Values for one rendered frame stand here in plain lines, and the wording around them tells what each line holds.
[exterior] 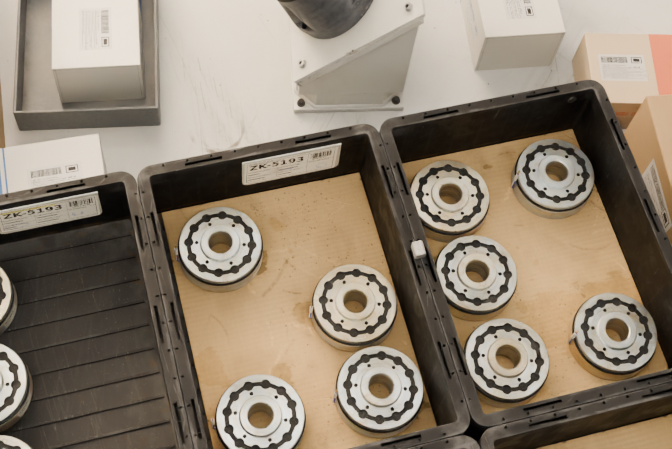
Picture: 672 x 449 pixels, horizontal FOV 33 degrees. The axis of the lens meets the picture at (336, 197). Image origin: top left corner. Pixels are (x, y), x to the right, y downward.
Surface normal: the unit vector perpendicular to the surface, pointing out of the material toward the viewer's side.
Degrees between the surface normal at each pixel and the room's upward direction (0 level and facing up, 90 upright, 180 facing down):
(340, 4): 58
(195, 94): 0
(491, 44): 90
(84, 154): 0
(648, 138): 90
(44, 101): 0
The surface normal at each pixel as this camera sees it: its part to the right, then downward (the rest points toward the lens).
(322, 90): 0.07, 0.90
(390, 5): -0.64, -0.29
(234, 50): 0.07, -0.44
